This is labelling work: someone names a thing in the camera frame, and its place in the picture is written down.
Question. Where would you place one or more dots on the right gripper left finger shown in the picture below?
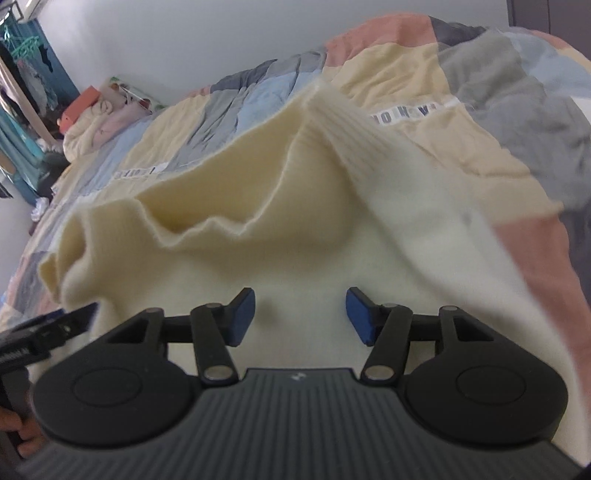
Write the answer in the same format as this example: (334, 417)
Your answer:
(141, 379)

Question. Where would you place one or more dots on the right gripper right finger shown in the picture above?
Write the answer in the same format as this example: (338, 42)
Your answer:
(457, 376)

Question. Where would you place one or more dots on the cream navy striped fuzzy sweater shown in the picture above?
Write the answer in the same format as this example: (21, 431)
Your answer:
(313, 201)

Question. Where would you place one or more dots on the clothes rack with hanging garments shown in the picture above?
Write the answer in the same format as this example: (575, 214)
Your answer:
(35, 90)

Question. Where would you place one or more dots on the pile of folded clothes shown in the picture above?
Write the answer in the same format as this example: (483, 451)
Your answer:
(99, 114)

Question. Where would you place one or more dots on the person's left hand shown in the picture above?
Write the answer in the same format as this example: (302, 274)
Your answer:
(31, 438)

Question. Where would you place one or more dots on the pastel patchwork quilt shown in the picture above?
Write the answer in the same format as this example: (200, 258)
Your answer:
(508, 111)

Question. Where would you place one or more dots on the dark grey wardrobe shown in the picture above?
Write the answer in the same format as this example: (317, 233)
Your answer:
(557, 17)

